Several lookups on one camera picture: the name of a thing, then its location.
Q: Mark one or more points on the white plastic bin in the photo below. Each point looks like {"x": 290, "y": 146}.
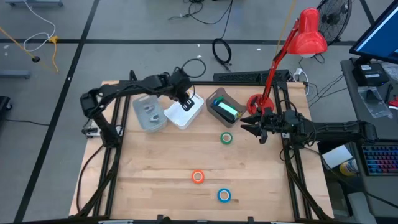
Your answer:
{"x": 177, "y": 116}

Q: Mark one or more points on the clear plastic bag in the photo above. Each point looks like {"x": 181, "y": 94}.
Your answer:
{"x": 374, "y": 105}

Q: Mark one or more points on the black power strip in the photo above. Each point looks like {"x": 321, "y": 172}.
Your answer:
{"x": 239, "y": 76}

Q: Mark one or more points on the grey plastic bin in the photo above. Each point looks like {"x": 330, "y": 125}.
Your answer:
{"x": 140, "y": 115}

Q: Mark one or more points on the black mini computer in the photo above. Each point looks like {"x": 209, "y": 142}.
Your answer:
{"x": 370, "y": 74}

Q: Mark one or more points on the backlit computer keyboard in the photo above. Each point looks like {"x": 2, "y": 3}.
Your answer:
{"x": 381, "y": 158}

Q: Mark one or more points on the black floor fan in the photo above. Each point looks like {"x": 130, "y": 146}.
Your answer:
{"x": 334, "y": 18}

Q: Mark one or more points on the yellow and blue container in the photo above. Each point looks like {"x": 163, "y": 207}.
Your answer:
{"x": 348, "y": 168}

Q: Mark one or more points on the mint green stapler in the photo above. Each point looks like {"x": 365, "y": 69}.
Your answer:
{"x": 227, "y": 108}

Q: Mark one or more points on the grey cart base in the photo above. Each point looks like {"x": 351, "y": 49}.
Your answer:
{"x": 34, "y": 3}

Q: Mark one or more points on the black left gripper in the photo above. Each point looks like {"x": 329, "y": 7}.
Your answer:
{"x": 182, "y": 87}

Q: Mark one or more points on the brown translucent plastic bin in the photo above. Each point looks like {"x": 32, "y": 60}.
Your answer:
{"x": 213, "y": 95}

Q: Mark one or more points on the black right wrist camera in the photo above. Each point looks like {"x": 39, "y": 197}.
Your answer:
{"x": 272, "y": 118}

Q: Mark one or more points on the red desk item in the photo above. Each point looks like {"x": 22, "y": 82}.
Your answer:
{"x": 394, "y": 102}

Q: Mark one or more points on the black stapler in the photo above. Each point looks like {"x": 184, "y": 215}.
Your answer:
{"x": 222, "y": 115}

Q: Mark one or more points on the blue tape roll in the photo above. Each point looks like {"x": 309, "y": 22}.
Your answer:
{"x": 219, "y": 195}

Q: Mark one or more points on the black chair base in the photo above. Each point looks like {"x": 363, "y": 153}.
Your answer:
{"x": 3, "y": 105}

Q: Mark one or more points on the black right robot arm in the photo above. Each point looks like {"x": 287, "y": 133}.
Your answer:
{"x": 335, "y": 132}

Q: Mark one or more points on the grey desk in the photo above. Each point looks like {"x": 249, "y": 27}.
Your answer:
{"x": 354, "y": 93}

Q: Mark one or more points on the orange tape roll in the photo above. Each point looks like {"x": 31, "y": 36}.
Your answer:
{"x": 193, "y": 176}

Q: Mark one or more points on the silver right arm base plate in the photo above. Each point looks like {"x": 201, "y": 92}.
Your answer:
{"x": 284, "y": 135}

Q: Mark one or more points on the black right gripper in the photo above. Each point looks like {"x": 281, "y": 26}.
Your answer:
{"x": 273, "y": 123}

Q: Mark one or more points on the computer monitor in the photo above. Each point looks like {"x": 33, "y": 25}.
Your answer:
{"x": 382, "y": 37}

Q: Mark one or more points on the black floor puck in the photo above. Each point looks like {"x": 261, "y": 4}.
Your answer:
{"x": 36, "y": 58}

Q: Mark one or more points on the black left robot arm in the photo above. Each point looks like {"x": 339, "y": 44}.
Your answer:
{"x": 130, "y": 87}

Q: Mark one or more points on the grey floor foot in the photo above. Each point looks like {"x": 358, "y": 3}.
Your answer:
{"x": 14, "y": 74}

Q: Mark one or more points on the white paper sheet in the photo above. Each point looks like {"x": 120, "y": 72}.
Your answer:
{"x": 337, "y": 156}

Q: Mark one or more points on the white power adapter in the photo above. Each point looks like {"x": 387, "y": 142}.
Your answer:
{"x": 298, "y": 72}

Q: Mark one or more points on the red desk lamp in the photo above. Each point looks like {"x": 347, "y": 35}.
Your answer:
{"x": 306, "y": 34}

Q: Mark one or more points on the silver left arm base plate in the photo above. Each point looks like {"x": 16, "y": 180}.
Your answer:
{"x": 90, "y": 132}

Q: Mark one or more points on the green tape roll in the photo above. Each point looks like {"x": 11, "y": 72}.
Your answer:
{"x": 222, "y": 138}

